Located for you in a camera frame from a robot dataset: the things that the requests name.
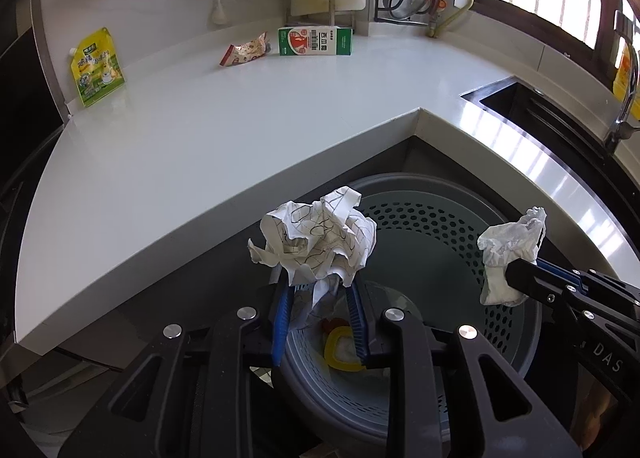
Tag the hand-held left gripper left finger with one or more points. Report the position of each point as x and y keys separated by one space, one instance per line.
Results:
x=281 y=320

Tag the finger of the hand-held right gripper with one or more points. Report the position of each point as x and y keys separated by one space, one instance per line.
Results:
x=530 y=280
x=557 y=270

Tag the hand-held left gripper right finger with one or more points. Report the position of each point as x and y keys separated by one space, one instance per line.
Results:
x=356 y=323

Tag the white tissue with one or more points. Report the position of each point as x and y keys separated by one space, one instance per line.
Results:
x=505 y=248

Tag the line-printed paper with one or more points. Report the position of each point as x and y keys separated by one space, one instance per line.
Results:
x=315 y=238

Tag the grey perforated trash bin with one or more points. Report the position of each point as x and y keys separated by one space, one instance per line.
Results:
x=425 y=248

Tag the black kitchen sink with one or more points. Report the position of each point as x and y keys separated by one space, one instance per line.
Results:
x=530 y=108

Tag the steel faucet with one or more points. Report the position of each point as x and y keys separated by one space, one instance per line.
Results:
x=622 y=108

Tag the yellow bottle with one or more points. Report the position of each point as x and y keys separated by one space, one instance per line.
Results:
x=622 y=73

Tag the red cream snack wrapper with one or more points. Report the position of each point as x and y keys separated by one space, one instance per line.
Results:
x=245 y=53

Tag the green white carton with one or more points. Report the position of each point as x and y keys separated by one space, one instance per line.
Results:
x=315 y=41

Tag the yellow green spout pouch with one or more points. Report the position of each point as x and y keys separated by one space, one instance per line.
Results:
x=95 y=70

